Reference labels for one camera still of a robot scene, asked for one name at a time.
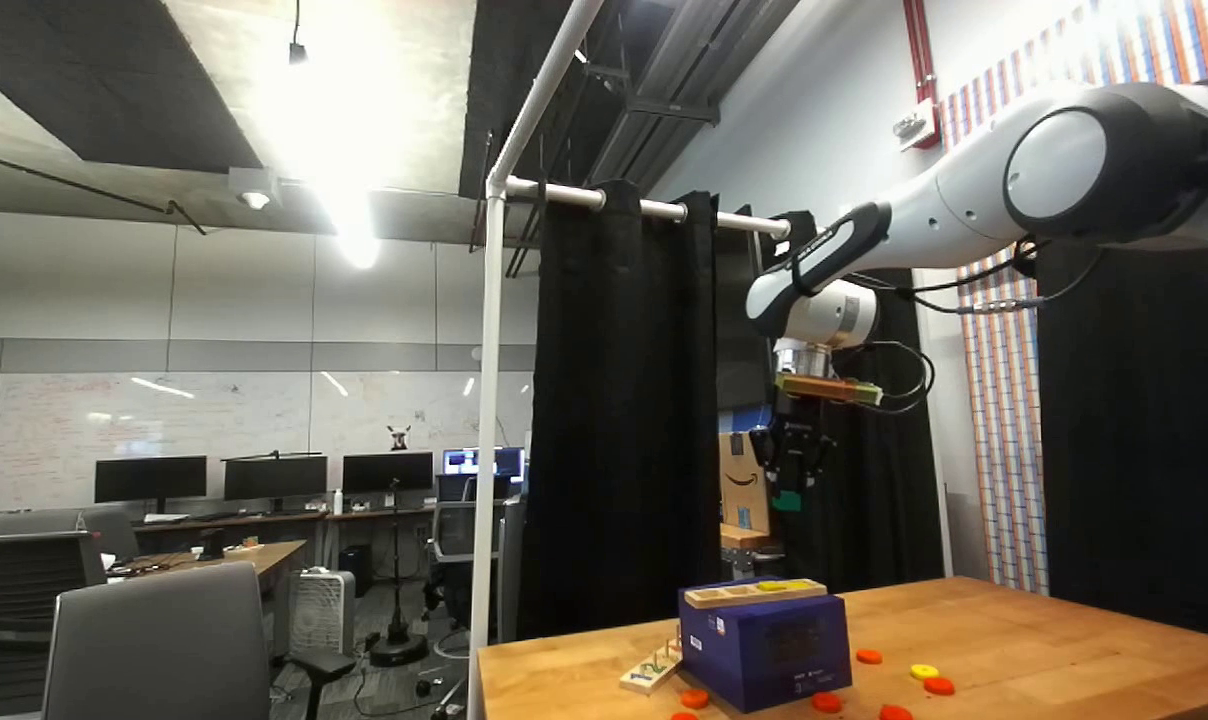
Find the cardboard shipping box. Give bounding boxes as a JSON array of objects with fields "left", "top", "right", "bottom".
[{"left": 714, "top": 407, "right": 780, "bottom": 536}]

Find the long office desk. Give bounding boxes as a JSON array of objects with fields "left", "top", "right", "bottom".
[{"left": 126, "top": 498, "right": 439, "bottom": 536}]

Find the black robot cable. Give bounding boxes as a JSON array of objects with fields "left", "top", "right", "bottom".
[{"left": 837, "top": 238, "right": 1117, "bottom": 416}]

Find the wooden plank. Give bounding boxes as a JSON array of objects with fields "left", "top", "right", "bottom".
[{"left": 681, "top": 576, "right": 832, "bottom": 611}]

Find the black office chair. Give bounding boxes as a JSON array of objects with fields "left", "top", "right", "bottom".
[{"left": 0, "top": 530, "right": 108, "bottom": 717}]

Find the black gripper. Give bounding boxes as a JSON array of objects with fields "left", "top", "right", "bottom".
[{"left": 768, "top": 420, "right": 837, "bottom": 515}]

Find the white fire alarm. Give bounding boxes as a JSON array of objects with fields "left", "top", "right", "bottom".
[{"left": 890, "top": 99, "right": 938, "bottom": 148}]

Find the stand with round base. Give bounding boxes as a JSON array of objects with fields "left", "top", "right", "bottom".
[{"left": 360, "top": 420, "right": 436, "bottom": 671}]

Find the black pendant lamp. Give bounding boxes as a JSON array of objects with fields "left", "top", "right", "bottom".
[{"left": 282, "top": 0, "right": 311, "bottom": 70}]

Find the grey office chair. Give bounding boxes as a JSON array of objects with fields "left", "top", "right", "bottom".
[{"left": 40, "top": 555, "right": 274, "bottom": 720}]

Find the blue cardboard box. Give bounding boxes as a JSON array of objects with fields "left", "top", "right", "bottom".
[{"left": 675, "top": 588, "right": 854, "bottom": 717}]

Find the wooden desk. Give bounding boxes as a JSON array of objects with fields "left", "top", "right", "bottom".
[{"left": 108, "top": 536, "right": 311, "bottom": 588}]

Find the white computer tower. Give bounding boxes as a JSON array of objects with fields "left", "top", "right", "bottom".
[{"left": 290, "top": 564, "right": 360, "bottom": 660}]

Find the monitor with blue screen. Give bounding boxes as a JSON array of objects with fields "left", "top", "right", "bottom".
[{"left": 439, "top": 445, "right": 527, "bottom": 488}]

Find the white pipe frame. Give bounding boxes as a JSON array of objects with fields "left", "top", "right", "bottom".
[{"left": 465, "top": 0, "right": 612, "bottom": 720}]

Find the white patterned strip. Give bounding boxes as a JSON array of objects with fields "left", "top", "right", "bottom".
[{"left": 617, "top": 640, "right": 688, "bottom": 698}]

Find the red pipe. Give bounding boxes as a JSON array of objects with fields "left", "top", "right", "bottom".
[{"left": 900, "top": 0, "right": 948, "bottom": 151}]

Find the black computer monitor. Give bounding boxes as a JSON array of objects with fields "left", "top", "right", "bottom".
[
  {"left": 339, "top": 447, "right": 439, "bottom": 500},
  {"left": 90, "top": 453, "right": 212, "bottom": 511},
  {"left": 219, "top": 453, "right": 331, "bottom": 510}
]

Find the grey curtain rod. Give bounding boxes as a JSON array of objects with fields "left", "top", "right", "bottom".
[{"left": 499, "top": 174, "right": 798, "bottom": 241}]

